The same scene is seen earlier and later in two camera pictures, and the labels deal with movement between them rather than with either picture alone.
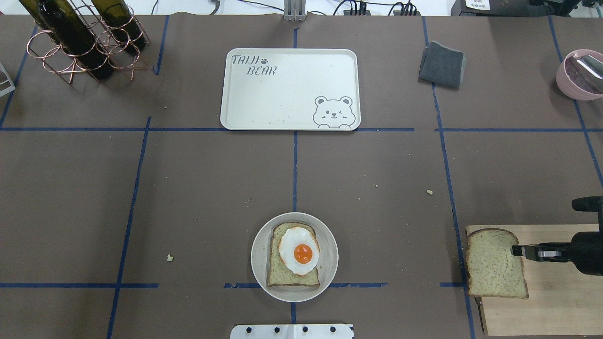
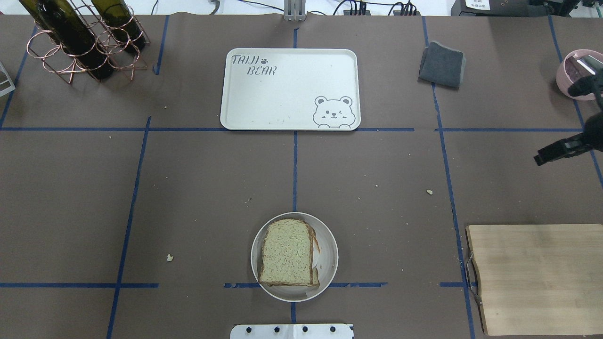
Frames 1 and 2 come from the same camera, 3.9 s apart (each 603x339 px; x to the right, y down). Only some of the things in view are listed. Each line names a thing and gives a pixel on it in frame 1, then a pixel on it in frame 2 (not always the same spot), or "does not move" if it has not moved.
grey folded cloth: [442, 64] does not move
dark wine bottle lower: [118, 19] does not move
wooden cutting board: [562, 301] does not move
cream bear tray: [294, 90] does not move
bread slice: [492, 270] to [287, 254]
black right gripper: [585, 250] to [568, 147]
